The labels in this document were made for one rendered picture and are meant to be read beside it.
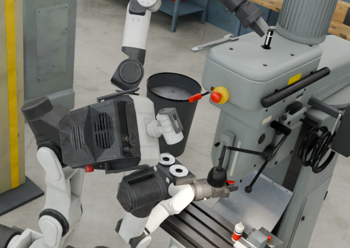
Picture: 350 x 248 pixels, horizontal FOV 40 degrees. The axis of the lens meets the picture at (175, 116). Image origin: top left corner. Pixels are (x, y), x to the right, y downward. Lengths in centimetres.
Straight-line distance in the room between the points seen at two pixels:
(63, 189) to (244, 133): 75
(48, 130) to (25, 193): 195
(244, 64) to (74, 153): 66
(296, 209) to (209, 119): 256
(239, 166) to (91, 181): 216
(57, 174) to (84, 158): 28
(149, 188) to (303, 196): 101
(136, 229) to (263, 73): 74
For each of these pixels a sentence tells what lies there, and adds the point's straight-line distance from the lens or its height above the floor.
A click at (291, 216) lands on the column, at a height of 94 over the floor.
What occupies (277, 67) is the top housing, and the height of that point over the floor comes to 189.
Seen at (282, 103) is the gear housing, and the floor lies 171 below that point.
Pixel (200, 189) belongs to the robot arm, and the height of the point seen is 127.
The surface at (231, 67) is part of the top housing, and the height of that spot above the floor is 187.
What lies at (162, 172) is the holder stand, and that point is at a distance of 233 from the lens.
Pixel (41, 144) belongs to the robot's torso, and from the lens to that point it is 197.
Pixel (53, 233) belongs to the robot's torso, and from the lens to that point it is 217.
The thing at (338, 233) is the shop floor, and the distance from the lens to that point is 410.
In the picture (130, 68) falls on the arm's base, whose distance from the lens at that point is 172.
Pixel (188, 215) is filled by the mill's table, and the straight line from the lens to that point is 240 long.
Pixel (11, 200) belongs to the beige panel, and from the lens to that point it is 376.
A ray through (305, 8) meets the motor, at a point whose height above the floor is 202.
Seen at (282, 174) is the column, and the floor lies 115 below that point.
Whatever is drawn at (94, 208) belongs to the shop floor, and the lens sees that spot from 373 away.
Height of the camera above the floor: 256
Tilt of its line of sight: 32 degrees down
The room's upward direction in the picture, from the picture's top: 10 degrees clockwise
